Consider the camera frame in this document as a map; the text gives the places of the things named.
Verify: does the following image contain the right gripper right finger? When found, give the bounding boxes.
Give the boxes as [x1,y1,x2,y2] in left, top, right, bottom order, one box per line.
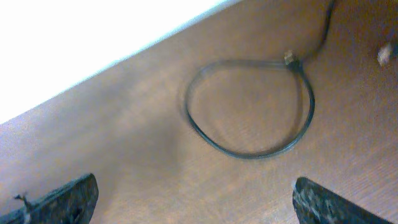
[292,177,392,224]

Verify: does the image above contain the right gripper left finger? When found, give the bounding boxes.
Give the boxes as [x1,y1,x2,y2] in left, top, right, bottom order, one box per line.
[1,173,99,224]

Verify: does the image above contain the thin black micro-USB cable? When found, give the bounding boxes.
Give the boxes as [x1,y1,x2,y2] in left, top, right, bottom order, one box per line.
[183,0,338,161]

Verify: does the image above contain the black gold-plug USB cable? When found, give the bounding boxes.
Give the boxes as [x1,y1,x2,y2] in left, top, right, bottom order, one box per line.
[376,42,398,67]

